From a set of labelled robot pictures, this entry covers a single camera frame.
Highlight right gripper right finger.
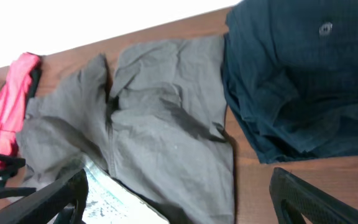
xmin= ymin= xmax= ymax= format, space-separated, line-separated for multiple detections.
xmin=269 ymin=167 xmax=358 ymax=224

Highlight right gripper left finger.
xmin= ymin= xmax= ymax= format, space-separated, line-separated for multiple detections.
xmin=0 ymin=169 xmax=88 ymax=224

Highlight grey shorts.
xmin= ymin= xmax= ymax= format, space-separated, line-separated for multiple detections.
xmin=16 ymin=35 xmax=235 ymax=223

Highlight red printed t-shirt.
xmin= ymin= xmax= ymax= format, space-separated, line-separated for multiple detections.
xmin=0 ymin=52 xmax=42 ymax=188

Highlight folded navy blue garment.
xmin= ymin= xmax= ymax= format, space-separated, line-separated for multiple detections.
xmin=223 ymin=0 xmax=358 ymax=164

